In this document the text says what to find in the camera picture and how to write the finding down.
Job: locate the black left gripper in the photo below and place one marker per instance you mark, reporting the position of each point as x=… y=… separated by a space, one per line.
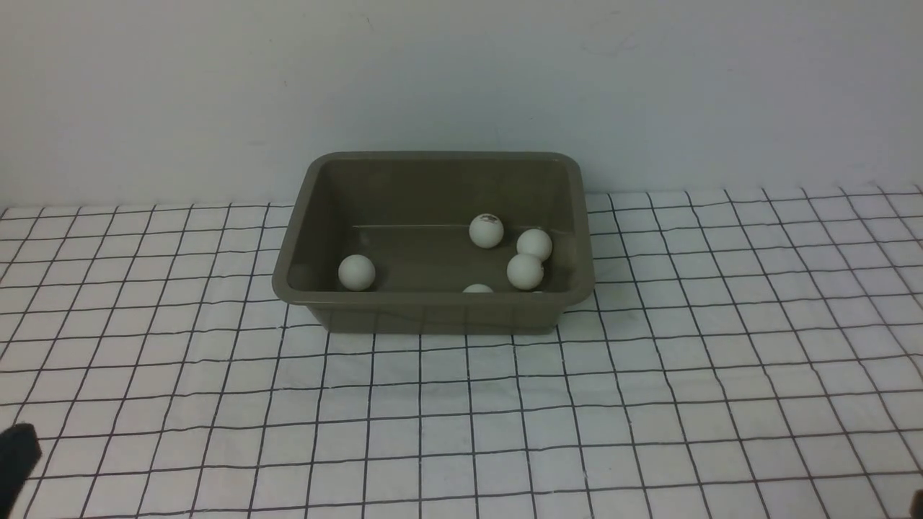
x=20 y=452

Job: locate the white marked ping-pong ball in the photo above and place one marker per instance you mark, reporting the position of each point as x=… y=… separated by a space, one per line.
x=525 y=272

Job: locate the olive green plastic bin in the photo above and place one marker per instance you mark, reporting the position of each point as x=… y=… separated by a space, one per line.
x=409 y=212

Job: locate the white grid-pattern tablecloth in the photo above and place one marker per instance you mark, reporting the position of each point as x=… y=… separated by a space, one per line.
x=744 y=355

